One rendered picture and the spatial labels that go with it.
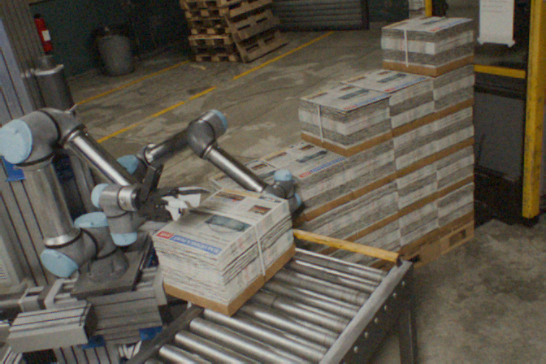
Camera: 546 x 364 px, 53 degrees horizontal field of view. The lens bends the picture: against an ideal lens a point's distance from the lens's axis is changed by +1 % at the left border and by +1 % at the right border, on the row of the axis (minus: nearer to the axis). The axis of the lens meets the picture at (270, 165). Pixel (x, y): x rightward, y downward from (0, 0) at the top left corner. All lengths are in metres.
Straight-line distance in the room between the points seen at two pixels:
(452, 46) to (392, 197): 0.82
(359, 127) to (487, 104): 1.23
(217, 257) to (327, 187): 1.07
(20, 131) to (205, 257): 0.65
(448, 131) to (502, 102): 0.60
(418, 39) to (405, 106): 0.36
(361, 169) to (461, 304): 0.87
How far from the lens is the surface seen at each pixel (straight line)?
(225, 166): 2.13
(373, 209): 2.81
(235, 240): 1.67
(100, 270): 2.05
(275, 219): 1.82
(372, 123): 2.66
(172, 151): 2.40
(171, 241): 1.75
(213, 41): 8.99
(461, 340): 2.82
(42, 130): 1.79
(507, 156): 3.68
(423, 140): 2.94
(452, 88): 3.01
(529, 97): 3.27
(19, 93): 2.06
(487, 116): 3.68
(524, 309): 3.02
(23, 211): 2.24
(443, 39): 2.90
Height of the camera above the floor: 1.88
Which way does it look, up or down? 23 degrees down
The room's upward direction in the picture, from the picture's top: 9 degrees counter-clockwise
